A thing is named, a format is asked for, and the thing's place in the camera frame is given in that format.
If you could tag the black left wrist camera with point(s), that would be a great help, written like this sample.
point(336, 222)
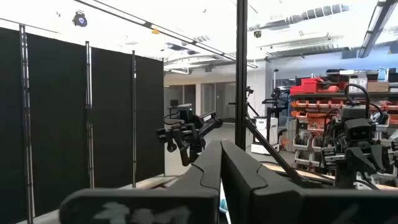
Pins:
point(357, 130)

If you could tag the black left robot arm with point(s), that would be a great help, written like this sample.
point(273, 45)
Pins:
point(345, 179)

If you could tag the white ceiling light strip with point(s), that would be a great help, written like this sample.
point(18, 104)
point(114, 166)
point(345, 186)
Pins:
point(373, 28)

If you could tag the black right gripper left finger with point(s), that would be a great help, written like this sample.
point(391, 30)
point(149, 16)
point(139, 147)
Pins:
point(140, 205)

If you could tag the black folding room divider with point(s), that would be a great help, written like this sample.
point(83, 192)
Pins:
point(59, 118)

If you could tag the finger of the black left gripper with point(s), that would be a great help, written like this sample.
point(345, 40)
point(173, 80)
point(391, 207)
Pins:
point(382, 157)
point(362, 158)

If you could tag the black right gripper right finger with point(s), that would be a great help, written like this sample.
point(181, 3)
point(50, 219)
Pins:
point(280, 205)

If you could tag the black aluminium rig frame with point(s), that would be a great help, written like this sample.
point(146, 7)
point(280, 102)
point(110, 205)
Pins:
point(241, 93)

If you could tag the white wheeled machine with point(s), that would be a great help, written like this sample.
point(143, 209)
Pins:
point(264, 133)

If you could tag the shelving rack with red bins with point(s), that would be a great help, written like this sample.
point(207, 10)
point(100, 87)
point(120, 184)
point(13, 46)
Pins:
point(314, 102)

